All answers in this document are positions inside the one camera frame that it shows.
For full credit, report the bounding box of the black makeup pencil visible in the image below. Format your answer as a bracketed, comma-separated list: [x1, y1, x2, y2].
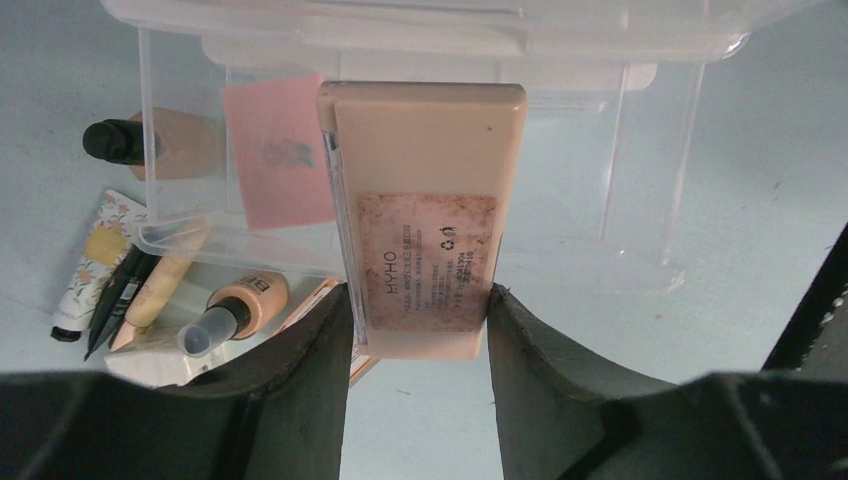
[84, 246, 161, 361]

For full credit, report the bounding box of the beige concealer stick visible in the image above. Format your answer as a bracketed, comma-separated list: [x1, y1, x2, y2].
[109, 218, 210, 352]

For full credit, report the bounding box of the clear acrylic drawer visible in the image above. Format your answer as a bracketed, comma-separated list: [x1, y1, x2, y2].
[135, 26, 707, 293]

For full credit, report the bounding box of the white plastic drawer organizer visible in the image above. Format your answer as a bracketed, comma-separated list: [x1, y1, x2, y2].
[104, 1, 804, 95]

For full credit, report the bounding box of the tan rectangular makeup palette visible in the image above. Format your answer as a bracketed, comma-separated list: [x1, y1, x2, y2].
[316, 81, 528, 360]

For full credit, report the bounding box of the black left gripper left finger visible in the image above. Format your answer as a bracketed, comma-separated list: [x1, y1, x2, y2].
[1, 285, 353, 479]

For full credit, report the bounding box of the foundation bottle black cap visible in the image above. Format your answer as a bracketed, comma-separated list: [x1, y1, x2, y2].
[176, 271, 290, 358]

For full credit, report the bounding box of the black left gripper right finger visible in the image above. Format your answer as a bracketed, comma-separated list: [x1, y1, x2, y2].
[487, 285, 847, 479]

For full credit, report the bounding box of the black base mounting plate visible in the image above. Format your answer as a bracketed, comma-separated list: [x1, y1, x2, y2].
[762, 230, 847, 383]

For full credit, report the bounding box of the white tube black cap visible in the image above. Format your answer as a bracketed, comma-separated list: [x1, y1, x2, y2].
[50, 189, 146, 342]

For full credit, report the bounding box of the white cosmetic box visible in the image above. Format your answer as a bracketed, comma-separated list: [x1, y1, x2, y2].
[104, 327, 233, 388]

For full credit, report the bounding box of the pink makeup compact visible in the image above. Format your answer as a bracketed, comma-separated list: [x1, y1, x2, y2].
[222, 74, 335, 231]

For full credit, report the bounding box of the square tan makeup compact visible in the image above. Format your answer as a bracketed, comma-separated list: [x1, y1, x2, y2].
[272, 277, 378, 388]

